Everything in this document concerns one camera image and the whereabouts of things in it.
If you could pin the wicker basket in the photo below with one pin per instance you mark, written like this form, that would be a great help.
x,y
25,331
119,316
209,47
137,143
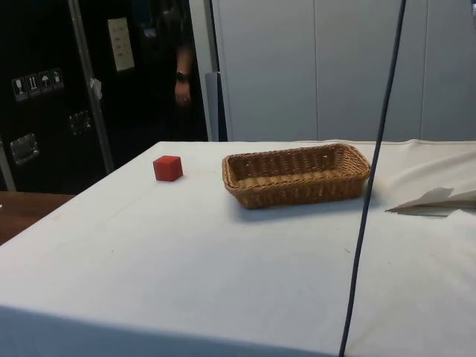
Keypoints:
x,y
297,182

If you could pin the red cube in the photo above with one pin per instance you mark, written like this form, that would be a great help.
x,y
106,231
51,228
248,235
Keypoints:
x,y
167,169

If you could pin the pale locker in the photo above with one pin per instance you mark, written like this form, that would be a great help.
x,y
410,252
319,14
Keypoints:
x,y
264,74
450,74
368,74

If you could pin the person in dark clothes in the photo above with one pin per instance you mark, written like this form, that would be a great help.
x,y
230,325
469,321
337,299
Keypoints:
x,y
183,85

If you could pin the black cabinet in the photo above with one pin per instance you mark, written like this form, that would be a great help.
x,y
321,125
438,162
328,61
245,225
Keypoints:
x,y
44,111

